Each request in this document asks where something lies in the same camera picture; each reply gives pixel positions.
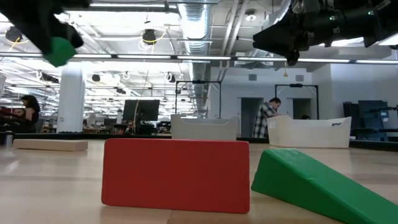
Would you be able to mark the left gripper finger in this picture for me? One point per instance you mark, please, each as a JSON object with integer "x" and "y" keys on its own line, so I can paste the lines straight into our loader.
{"x": 74, "y": 36}
{"x": 37, "y": 28}

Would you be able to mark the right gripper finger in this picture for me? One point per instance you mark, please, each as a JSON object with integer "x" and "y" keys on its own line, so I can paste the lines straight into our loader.
{"x": 276, "y": 35}

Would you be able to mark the small green cube block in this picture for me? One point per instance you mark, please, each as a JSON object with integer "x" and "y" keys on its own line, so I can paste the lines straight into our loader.
{"x": 59, "y": 53}

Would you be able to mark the green wedge block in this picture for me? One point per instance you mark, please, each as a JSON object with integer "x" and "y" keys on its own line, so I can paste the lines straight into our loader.
{"x": 311, "y": 183}

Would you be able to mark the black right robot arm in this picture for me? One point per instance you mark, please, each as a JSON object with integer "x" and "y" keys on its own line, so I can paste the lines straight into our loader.
{"x": 388, "y": 18}

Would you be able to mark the white round pillar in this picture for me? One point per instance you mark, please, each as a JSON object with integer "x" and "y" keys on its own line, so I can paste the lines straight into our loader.
{"x": 71, "y": 99}

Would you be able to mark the long linear ceiling light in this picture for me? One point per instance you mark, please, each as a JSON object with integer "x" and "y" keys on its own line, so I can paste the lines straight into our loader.
{"x": 149, "y": 57}

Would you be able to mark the person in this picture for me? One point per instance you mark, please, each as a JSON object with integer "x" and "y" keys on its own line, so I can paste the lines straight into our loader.
{"x": 264, "y": 119}
{"x": 31, "y": 112}

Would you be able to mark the grey door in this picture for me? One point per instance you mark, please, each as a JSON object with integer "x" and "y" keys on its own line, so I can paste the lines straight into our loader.
{"x": 250, "y": 116}

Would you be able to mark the black computer monitor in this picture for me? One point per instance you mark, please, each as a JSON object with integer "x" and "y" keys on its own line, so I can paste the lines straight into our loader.
{"x": 141, "y": 110}

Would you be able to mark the white plastic bin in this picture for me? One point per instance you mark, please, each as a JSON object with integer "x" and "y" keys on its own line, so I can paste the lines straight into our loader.
{"x": 308, "y": 133}

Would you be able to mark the dark blue cabinet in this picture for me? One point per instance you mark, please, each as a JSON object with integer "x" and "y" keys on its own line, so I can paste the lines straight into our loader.
{"x": 373, "y": 119}

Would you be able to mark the natural wood plank block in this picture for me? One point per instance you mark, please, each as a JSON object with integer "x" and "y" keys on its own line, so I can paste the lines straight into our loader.
{"x": 49, "y": 145}

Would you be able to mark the grey metal cylinder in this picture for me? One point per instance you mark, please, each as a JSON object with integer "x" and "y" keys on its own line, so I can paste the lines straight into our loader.
{"x": 9, "y": 139}

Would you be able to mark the grey plastic bin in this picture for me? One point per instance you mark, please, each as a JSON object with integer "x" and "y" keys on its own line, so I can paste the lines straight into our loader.
{"x": 203, "y": 129}

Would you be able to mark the red wedge block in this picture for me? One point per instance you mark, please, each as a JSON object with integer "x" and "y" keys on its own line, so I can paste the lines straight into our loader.
{"x": 175, "y": 175}

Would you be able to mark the black gantry frame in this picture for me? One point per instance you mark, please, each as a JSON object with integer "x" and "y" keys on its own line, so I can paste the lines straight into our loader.
{"x": 296, "y": 85}

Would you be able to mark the silver ventilation duct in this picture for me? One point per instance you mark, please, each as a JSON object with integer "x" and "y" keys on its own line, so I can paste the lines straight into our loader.
{"x": 196, "y": 31}

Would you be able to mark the black aluminium table frame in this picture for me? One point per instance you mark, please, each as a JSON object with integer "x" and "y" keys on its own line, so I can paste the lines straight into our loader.
{"x": 93, "y": 136}

